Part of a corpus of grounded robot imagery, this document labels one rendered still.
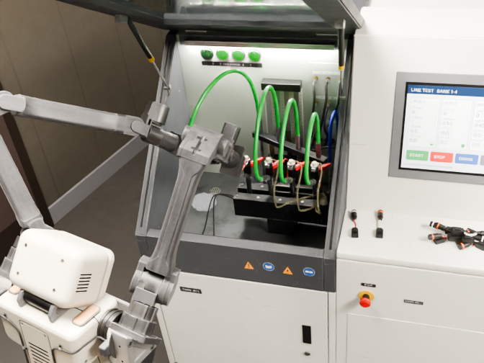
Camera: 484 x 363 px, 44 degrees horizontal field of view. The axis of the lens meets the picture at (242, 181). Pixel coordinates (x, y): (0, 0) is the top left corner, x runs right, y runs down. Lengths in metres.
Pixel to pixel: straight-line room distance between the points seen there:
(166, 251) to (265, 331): 0.93
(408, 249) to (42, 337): 1.10
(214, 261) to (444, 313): 0.77
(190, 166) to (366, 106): 0.76
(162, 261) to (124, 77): 2.68
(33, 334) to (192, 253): 0.70
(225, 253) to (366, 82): 0.73
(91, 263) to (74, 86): 2.34
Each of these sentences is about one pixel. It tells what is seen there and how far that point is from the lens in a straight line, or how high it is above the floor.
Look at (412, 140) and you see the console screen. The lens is 1.98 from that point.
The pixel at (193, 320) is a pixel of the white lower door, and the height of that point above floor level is 0.52.
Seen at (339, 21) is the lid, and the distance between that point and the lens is 1.71.
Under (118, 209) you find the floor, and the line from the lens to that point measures 3.83.
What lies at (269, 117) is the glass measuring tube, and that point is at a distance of 2.29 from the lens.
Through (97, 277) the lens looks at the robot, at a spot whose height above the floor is 1.29.
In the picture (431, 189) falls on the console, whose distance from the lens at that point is 2.05.
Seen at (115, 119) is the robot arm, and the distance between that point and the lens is 1.82.
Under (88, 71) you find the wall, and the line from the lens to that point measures 3.81.
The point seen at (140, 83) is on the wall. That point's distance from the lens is 4.20.
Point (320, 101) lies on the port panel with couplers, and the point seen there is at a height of 1.20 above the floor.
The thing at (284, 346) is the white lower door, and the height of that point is 0.46.
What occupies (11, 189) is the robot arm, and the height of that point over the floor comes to 1.40.
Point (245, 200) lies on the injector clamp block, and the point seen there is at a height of 0.98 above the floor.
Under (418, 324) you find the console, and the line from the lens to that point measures 2.14.
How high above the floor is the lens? 2.34
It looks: 37 degrees down
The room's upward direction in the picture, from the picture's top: 7 degrees counter-clockwise
